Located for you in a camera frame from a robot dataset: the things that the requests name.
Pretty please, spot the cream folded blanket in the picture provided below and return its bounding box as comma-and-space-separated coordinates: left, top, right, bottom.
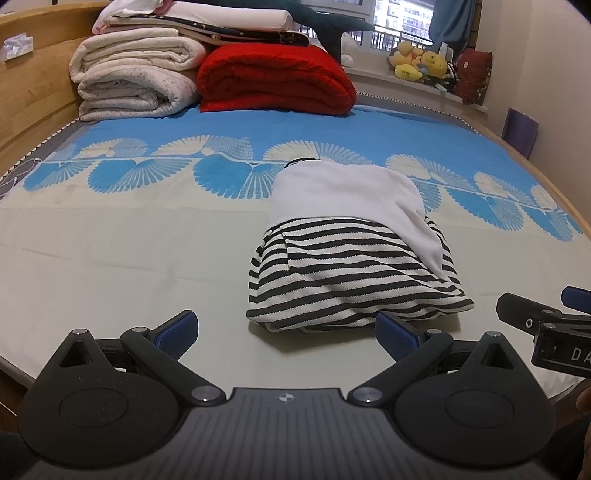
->
69, 34, 208, 85

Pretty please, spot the dark red cushion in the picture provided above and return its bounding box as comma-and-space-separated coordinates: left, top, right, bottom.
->
455, 48, 494, 106

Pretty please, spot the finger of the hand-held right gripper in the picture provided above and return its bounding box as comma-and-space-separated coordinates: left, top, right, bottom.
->
496, 292, 568, 331
561, 286, 591, 318

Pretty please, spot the blue curtain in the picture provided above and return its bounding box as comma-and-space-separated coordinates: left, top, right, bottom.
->
428, 0, 479, 49

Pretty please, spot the white folded quilt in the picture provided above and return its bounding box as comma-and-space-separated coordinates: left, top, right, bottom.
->
170, 2, 297, 34

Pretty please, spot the yellow round plush toy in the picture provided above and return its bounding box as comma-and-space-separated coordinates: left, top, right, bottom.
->
418, 50, 450, 80

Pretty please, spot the striped shirt with white vest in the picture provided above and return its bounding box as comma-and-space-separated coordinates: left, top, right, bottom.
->
246, 158, 475, 334

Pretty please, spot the white and pink clothes pile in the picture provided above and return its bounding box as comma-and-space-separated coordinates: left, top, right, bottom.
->
92, 0, 182, 38

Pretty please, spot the white fluffy folded blanket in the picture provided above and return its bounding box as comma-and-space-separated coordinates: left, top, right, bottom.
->
78, 69, 201, 123

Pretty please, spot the purple board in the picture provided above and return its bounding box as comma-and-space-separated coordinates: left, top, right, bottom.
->
501, 107, 540, 160

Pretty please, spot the red folded blanket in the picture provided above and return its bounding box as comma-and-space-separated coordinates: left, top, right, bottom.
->
196, 44, 358, 116

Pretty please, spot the yellow duck plush toy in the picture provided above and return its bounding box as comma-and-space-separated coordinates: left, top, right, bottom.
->
390, 41, 424, 83

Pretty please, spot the window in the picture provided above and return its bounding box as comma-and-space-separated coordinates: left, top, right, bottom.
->
300, 0, 437, 52

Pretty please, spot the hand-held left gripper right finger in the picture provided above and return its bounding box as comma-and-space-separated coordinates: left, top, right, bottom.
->
347, 311, 526, 409

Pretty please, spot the tissue pack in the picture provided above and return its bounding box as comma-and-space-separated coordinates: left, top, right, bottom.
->
0, 34, 36, 64

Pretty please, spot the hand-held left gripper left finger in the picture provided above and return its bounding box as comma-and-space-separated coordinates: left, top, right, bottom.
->
32, 310, 228, 408

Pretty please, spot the teal shark plush toy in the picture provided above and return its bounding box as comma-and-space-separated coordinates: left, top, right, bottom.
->
222, 0, 376, 64

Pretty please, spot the black white striped plush toy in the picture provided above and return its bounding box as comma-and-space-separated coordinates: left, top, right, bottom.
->
434, 65, 459, 94

